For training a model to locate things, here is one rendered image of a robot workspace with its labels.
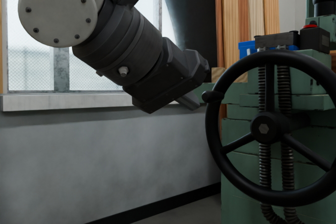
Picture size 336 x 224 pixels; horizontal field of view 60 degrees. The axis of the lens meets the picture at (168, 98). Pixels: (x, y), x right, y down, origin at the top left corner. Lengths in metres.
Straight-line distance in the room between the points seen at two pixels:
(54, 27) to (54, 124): 1.45
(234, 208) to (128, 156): 1.19
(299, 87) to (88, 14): 0.47
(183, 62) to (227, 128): 0.47
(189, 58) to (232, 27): 2.04
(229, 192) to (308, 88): 0.38
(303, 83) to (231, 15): 1.85
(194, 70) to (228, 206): 0.57
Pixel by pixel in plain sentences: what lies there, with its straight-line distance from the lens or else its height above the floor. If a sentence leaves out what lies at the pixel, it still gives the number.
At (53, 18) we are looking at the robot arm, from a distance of 0.28.
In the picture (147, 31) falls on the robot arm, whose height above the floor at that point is 0.95.
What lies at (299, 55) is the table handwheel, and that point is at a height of 0.94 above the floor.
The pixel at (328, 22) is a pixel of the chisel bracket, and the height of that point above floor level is 1.05.
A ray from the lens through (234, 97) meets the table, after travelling 0.81.
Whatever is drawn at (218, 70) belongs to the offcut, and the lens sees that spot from 0.87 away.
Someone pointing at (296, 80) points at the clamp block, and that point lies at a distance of 0.64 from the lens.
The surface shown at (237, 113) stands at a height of 0.82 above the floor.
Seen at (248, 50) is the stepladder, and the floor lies 1.10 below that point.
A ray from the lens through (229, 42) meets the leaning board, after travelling 2.37.
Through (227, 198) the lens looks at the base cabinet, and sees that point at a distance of 0.88.
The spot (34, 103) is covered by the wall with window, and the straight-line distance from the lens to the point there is 1.61.
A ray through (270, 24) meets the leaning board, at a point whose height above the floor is 1.48.
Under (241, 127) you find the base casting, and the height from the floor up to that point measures 0.78.
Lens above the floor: 0.88
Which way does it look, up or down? 2 degrees down
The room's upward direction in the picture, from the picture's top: straight up
